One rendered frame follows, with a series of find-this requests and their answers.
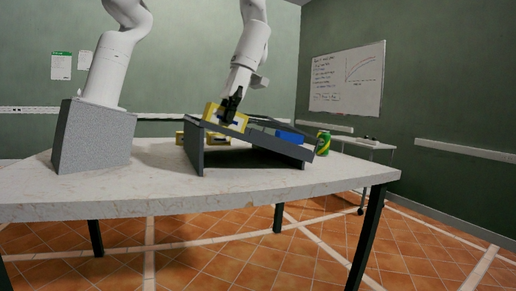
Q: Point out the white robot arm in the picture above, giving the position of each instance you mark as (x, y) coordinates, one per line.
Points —
(112, 54)

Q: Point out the yellow butter carton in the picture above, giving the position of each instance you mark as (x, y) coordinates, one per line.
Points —
(214, 112)
(179, 138)
(218, 139)

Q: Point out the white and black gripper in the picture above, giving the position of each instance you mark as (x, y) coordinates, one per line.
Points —
(237, 81)

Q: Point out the green and yellow drink can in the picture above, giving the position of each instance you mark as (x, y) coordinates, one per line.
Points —
(323, 147)

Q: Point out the blue open box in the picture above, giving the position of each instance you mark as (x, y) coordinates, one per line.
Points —
(291, 137)

